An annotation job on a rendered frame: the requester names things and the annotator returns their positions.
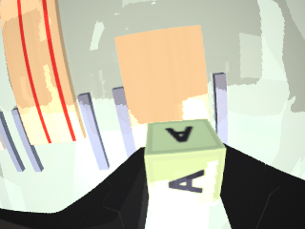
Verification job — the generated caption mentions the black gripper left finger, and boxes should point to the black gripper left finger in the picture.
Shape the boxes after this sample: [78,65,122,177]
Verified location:
[0,146,150,229]

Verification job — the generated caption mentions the pale green letter cube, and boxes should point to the pale green letter cube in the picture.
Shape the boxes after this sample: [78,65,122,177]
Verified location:
[145,118,226,211]

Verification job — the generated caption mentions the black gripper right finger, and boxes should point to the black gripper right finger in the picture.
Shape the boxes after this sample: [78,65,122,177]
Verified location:
[220,144,305,229]

